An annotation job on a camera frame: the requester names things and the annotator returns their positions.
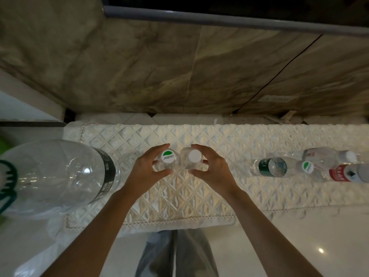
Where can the person's left hand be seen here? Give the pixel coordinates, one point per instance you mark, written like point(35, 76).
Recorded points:
point(141, 175)

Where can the person's right hand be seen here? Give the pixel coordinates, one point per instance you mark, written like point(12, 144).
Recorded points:
point(219, 175)

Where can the person's right thumb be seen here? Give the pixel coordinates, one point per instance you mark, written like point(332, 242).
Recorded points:
point(199, 173)

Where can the person's left thumb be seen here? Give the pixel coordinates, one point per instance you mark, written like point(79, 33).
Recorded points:
point(163, 173)

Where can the green cap clear water bottle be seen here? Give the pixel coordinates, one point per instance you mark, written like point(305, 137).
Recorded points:
point(167, 157)

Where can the white cap clear water bottle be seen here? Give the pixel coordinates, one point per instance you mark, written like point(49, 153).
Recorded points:
point(192, 156)

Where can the person's left forearm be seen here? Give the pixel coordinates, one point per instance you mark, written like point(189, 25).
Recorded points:
point(95, 233)

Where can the person's right forearm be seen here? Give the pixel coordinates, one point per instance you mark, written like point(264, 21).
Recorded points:
point(268, 236)

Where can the white quilted cloth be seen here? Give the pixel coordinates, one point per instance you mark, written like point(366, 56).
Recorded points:
point(187, 196)

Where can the green label clear water bottle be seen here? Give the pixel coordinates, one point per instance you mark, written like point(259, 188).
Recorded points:
point(274, 166)

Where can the person's grey trousers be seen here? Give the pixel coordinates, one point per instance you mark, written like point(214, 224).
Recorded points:
point(178, 253)

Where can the large clear plastic jug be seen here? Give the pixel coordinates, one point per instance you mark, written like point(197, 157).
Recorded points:
point(57, 173)

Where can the wooden scrap piece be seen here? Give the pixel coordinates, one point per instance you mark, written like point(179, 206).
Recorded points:
point(288, 115)

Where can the clear plastic bag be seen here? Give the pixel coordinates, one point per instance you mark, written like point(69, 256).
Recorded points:
point(54, 222)

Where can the red label clear water bottle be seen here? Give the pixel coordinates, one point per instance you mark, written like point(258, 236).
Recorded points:
point(323, 155)
point(343, 173)

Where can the grey metal pipe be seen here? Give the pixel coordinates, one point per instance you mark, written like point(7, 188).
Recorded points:
point(230, 20)

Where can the wall power socket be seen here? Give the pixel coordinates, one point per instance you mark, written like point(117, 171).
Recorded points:
point(276, 98)

